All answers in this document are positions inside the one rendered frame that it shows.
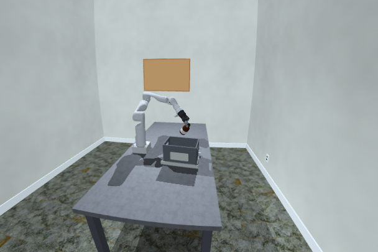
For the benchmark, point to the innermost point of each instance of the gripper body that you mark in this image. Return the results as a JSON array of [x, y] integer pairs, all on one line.
[[181, 114]]

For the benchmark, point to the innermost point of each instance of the brown glass bottle with white label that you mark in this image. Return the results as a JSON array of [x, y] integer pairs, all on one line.
[[185, 129]]

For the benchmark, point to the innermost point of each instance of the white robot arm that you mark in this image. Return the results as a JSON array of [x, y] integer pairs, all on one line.
[[139, 114]]

